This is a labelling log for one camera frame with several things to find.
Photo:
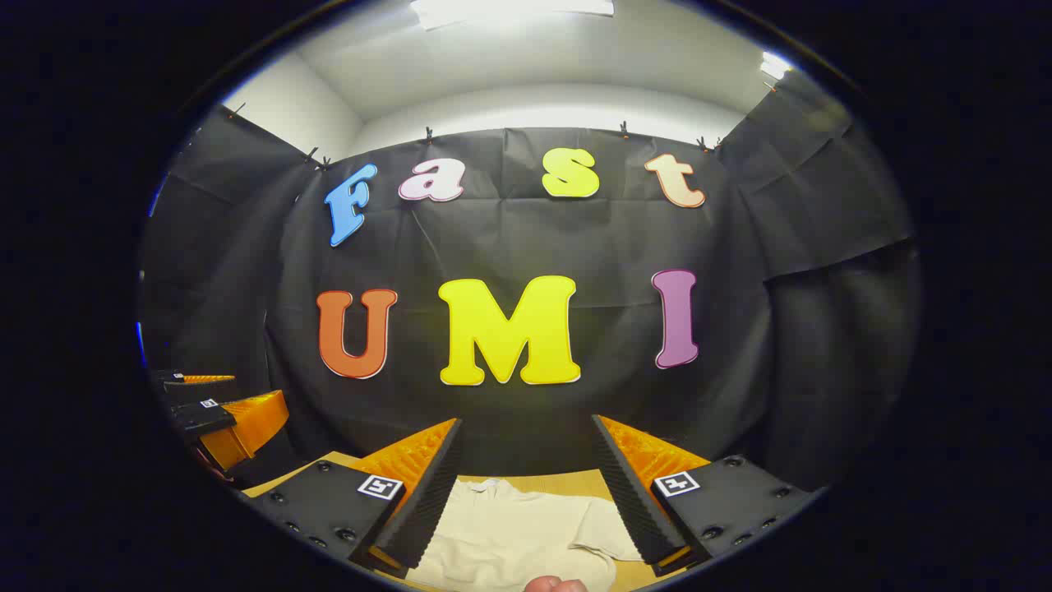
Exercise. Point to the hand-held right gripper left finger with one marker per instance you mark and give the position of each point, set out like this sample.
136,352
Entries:
431,501

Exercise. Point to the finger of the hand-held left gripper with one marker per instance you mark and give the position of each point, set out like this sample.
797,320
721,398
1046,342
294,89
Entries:
255,419
197,390

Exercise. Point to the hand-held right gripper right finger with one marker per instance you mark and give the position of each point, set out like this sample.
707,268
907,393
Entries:
629,501

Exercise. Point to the cream white sweatshirt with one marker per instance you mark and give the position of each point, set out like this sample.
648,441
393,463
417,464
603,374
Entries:
509,534

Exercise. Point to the black backdrop cloth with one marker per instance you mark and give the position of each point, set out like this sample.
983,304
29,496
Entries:
509,238

